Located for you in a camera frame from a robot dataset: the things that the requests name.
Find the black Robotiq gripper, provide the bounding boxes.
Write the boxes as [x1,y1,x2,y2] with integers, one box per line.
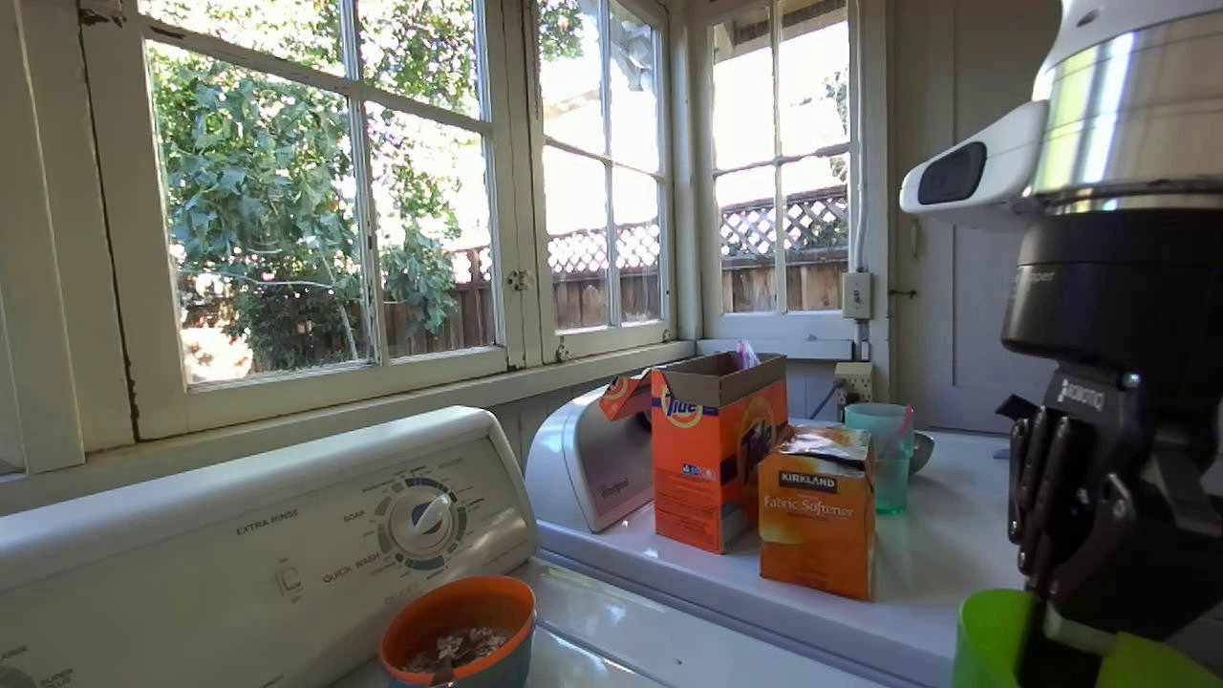
[997,186,1223,642]

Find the green plastic cup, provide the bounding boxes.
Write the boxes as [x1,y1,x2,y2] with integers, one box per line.
[948,584,1223,688]

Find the brown crumbs in bowl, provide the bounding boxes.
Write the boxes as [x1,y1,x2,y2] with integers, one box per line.
[409,622,518,678]

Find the orange bowl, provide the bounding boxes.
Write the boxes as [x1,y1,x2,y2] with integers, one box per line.
[375,573,543,688]

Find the white sink basin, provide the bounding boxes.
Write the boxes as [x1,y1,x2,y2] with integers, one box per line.
[524,377,1040,688]

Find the teal plastic cup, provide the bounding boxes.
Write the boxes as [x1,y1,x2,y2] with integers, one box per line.
[843,403,920,519]

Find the grey panelled door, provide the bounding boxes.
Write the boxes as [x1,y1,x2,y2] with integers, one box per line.
[885,0,1071,437]

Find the small orange Kirkland box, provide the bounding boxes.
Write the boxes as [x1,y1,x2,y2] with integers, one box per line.
[755,424,885,605]

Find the tall orange detergent box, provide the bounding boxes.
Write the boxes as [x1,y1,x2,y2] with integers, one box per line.
[648,352,792,557]

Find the white window with lattice view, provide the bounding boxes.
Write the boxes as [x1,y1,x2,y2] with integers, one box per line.
[694,0,867,363]

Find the grey dryer control panel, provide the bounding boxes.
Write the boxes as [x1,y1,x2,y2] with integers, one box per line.
[524,377,668,539]

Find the washing machine dial knob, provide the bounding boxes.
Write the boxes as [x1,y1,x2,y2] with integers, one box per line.
[378,478,463,573]

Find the white washing machine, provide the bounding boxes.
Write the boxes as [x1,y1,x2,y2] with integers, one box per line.
[0,403,900,688]

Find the low white wall socket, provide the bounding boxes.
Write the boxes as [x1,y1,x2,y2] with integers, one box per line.
[830,358,878,405]

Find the wall electrical outlet box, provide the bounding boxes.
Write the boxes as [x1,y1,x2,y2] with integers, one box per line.
[836,268,878,326]

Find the narrow white window frame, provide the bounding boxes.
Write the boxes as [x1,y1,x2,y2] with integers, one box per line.
[524,0,682,368]

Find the large white window frame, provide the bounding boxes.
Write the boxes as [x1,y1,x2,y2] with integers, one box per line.
[74,0,518,442]

